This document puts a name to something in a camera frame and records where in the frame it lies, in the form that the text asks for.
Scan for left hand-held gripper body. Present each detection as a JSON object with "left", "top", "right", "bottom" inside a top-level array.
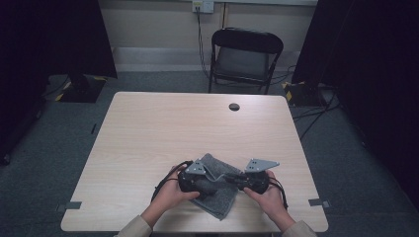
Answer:
[{"left": 177, "top": 158, "right": 208, "bottom": 195}]

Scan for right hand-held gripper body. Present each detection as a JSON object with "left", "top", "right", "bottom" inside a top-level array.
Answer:
[{"left": 237, "top": 158, "right": 282, "bottom": 196}]

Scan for grey towel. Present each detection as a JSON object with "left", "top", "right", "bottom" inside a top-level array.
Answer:
[{"left": 189, "top": 152, "right": 244, "bottom": 222}]

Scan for person's left hand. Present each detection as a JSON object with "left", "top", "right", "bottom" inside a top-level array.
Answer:
[{"left": 149, "top": 164, "right": 202, "bottom": 221}]

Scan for person's right hand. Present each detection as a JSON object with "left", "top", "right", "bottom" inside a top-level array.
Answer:
[{"left": 243, "top": 169, "right": 291, "bottom": 226}]

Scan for black stand base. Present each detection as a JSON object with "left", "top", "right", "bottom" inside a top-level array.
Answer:
[
  {"left": 282, "top": 80, "right": 328, "bottom": 109},
  {"left": 58, "top": 73, "right": 109, "bottom": 104}
]

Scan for black folding chair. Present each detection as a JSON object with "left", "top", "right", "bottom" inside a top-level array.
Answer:
[{"left": 208, "top": 27, "right": 285, "bottom": 96}]

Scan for dark curtain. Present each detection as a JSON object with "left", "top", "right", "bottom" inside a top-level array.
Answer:
[
  {"left": 0, "top": 0, "right": 119, "bottom": 166},
  {"left": 291, "top": 0, "right": 419, "bottom": 212}
]

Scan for left hand-held gripper black cable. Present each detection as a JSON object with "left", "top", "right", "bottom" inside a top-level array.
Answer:
[{"left": 150, "top": 160, "right": 194, "bottom": 203}]

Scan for hand-held gripper black cable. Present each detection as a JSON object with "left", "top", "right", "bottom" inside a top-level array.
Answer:
[
  {"left": 150, "top": 160, "right": 194, "bottom": 203},
  {"left": 267, "top": 177, "right": 290, "bottom": 211}
]

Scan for right hand-held gripper black cable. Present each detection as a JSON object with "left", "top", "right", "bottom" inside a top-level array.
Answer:
[{"left": 267, "top": 177, "right": 290, "bottom": 211}]

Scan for black floor cables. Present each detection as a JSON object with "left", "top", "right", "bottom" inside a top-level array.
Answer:
[{"left": 291, "top": 88, "right": 344, "bottom": 141}]

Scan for black wall cable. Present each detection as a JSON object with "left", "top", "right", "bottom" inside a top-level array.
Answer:
[{"left": 196, "top": 6, "right": 211, "bottom": 81}]

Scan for white wall socket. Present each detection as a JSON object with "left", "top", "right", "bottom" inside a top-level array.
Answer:
[{"left": 192, "top": 0, "right": 215, "bottom": 15}]

